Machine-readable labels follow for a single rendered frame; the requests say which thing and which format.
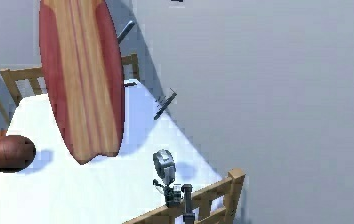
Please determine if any red and wooden surfboard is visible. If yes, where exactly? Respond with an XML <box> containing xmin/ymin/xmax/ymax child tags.
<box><xmin>38</xmin><ymin>0</ymin><xmax>136</xmax><ymax>166</ymax></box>

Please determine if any brown basketball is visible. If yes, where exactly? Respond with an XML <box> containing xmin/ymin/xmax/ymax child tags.
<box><xmin>0</xmin><ymin>134</ymin><xmax>37</xmax><ymax>174</ymax></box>

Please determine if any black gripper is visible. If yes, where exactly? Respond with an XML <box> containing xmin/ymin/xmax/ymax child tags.
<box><xmin>152</xmin><ymin>178</ymin><xmax>176</xmax><ymax>208</ymax></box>

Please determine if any white bed with wooden frame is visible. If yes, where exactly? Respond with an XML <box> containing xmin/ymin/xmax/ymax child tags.
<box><xmin>0</xmin><ymin>53</ymin><xmax>247</xmax><ymax>224</ymax></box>

